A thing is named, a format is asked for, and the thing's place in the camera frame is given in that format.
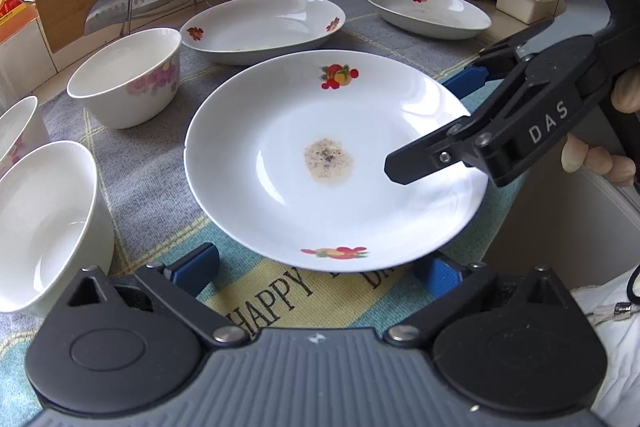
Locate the plate with food stain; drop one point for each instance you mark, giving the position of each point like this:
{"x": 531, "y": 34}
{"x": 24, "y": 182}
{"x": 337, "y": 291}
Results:
{"x": 287, "y": 158}

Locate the white plate back fruit print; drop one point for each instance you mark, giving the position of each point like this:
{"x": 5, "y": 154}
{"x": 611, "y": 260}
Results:
{"x": 247, "y": 32}

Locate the white plate fruit print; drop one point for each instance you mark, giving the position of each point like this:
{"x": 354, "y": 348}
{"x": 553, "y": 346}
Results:
{"x": 247, "y": 32}
{"x": 437, "y": 19}

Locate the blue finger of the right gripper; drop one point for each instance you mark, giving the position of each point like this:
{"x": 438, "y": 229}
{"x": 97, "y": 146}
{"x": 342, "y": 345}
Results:
{"x": 494, "y": 63}
{"x": 438, "y": 150}

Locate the gloved right hand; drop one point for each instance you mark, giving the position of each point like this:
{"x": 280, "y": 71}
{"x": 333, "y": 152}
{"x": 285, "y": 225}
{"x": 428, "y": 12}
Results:
{"x": 617, "y": 169}

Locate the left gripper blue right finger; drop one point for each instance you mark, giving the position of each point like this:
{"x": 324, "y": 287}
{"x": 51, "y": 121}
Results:
{"x": 455, "y": 290}

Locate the white bowl pink flowers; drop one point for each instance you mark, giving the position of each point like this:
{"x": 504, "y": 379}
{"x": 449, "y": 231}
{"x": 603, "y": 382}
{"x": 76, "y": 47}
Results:
{"x": 22, "y": 130}
{"x": 131, "y": 80}

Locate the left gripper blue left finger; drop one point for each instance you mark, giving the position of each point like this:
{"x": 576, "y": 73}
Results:
{"x": 176, "y": 288}

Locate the plain white front bowl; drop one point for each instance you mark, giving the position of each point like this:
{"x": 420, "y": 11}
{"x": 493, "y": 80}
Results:
{"x": 54, "y": 222}

